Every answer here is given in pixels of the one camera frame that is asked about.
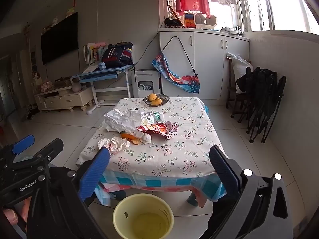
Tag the floral white tablecloth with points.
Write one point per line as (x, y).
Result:
(169, 151)

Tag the yellow plastic bucket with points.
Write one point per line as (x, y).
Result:
(143, 222)

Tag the dark wooden chair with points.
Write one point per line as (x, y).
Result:
(231, 99)

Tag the white tissue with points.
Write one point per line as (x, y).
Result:
(114, 144)

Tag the pale pink kettlebell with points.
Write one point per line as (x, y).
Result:
(76, 86)

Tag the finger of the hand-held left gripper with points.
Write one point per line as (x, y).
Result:
(51, 149)
(23, 144)

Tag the dark fruit bowl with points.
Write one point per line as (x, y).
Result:
(164, 99)

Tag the black flat television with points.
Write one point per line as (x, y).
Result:
(59, 39)

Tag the white sneakers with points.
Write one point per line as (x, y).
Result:
(229, 30)

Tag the dark blue red backpack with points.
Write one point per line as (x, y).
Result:
(117, 54)

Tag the white storage cabinet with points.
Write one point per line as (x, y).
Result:
(211, 54)

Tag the red snack wrapper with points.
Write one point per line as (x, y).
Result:
(157, 130)

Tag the cream television cabinet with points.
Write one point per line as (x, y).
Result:
(64, 99)

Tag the white sack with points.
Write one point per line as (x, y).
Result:
(239, 67)

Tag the black folding chairs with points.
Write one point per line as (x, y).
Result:
(266, 97)

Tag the pink plush toy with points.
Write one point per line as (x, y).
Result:
(99, 45)

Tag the black shoes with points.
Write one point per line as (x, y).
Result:
(173, 23)

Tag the person's left hand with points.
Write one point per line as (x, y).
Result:
(8, 217)

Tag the window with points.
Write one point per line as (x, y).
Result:
(286, 5)

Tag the yellow orange fruit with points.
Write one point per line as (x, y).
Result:
(156, 101)
(152, 97)

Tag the white plastic basket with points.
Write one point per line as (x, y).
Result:
(205, 21)

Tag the blue white study desk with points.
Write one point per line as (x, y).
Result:
(104, 73)

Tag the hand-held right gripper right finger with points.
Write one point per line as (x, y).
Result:
(223, 169)

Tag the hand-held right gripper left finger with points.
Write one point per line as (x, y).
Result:
(96, 169)

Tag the row of books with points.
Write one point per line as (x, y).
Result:
(91, 53)

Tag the clear plastic bottle green label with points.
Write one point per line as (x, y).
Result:
(150, 118)

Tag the white plastic bag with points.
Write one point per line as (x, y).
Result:
(119, 120)

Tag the colourful picture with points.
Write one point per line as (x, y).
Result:
(189, 21)

